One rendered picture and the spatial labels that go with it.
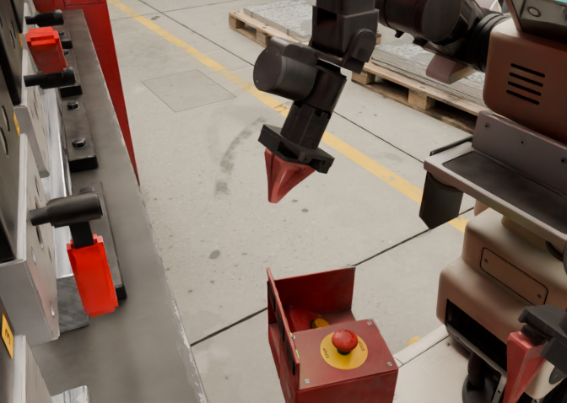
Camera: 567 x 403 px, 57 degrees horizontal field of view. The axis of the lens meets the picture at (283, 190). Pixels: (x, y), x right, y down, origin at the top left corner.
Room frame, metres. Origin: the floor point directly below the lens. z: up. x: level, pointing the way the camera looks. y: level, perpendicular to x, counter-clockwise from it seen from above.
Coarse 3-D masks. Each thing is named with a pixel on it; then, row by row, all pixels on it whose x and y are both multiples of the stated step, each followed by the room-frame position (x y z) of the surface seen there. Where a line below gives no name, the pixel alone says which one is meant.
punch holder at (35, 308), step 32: (0, 96) 0.30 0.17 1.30; (0, 128) 0.27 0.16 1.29; (0, 160) 0.24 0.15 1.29; (32, 160) 0.33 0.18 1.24; (0, 192) 0.21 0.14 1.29; (32, 192) 0.28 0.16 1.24; (0, 224) 0.20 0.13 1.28; (0, 256) 0.20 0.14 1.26; (32, 256) 0.22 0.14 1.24; (0, 288) 0.19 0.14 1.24; (32, 288) 0.20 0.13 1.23; (32, 320) 0.20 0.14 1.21
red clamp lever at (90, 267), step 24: (96, 192) 0.27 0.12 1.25; (48, 216) 0.25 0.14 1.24; (72, 216) 0.25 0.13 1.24; (96, 216) 0.26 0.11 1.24; (72, 240) 0.26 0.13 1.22; (96, 240) 0.26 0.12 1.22; (72, 264) 0.25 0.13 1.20; (96, 264) 0.25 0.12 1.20; (96, 288) 0.25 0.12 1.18; (96, 312) 0.25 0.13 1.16
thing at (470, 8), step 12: (468, 0) 0.81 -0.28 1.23; (468, 12) 0.78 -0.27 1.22; (480, 12) 0.80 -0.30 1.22; (492, 12) 0.80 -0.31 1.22; (456, 24) 0.77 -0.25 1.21; (468, 24) 0.78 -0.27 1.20; (456, 36) 0.78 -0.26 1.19; (468, 36) 0.77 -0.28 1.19; (432, 48) 0.83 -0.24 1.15; (444, 48) 0.78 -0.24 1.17; (456, 48) 0.78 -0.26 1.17; (456, 60) 0.79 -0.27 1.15
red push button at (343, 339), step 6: (342, 330) 0.54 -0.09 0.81; (348, 330) 0.54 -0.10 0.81; (336, 336) 0.53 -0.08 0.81; (342, 336) 0.53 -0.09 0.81; (348, 336) 0.53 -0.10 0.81; (354, 336) 0.53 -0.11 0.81; (336, 342) 0.52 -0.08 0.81; (342, 342) 0.52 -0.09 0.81; (348, 342) 0.52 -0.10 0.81; (354, 342) 0.52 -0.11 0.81; (342, 348) 0.51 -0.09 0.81; (348, 348) 0.51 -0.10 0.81; (342, 354) 0.52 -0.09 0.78
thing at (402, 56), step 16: (384, 48) 3.49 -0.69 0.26; (400, 48) 3.50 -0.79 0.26; (416, 48) 3.50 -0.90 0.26; (384, 64) 3.45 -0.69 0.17; (400, 64) 3.33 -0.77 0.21; (416, 64) 3.23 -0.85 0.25; (432, 80) 3.12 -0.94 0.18; (464, 80) 2.95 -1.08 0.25; (480, 80) 2.92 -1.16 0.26; (464, 96) 2.92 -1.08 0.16; (480, 96) 2.84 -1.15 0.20
